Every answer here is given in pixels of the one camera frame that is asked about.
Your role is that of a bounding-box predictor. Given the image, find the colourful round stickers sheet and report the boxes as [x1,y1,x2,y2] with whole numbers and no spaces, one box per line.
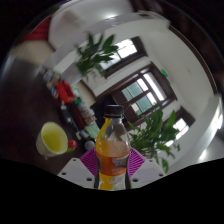
[41,68,63,98]

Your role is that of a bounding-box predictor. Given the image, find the small potted plant white pot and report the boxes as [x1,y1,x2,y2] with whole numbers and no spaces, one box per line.
[61,33,120,86]

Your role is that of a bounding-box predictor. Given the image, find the red carpeted stairs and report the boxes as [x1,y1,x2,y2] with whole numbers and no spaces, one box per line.
[24,18,53,43]

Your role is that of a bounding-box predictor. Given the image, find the wide dark-framed window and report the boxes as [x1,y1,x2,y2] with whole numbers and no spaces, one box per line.
[99,36,148,79]

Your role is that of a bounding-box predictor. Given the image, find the yellow mug with red-green handle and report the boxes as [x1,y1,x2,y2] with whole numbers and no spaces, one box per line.
[35,121,78,159]

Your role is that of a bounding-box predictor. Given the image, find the black chair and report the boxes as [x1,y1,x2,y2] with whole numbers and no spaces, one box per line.
[90,94,116,129]

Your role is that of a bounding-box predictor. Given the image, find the red box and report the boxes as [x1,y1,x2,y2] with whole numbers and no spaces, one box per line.
[55,79,77,105]

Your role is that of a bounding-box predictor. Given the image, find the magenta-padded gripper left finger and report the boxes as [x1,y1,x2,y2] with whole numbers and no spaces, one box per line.
[57,148,100,190]

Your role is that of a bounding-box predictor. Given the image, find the clear bottle with orange drink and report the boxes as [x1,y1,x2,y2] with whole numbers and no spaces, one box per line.
[94,104,132,192]

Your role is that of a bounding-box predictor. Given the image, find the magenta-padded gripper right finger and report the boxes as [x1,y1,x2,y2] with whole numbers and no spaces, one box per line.
[127,147,167,190]

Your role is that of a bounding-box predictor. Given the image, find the dark wooden double door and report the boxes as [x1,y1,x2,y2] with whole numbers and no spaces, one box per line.
[111,61,178,126]

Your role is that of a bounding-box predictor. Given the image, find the large potted plant white pot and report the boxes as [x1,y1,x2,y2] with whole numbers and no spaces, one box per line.
[127,109,182,174]

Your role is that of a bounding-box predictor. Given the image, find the green book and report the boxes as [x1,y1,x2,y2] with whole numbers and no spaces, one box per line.
[83,122,101,139]

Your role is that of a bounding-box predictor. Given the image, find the narrow dark-framed window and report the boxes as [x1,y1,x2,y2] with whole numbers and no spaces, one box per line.
[163,106,196,148]

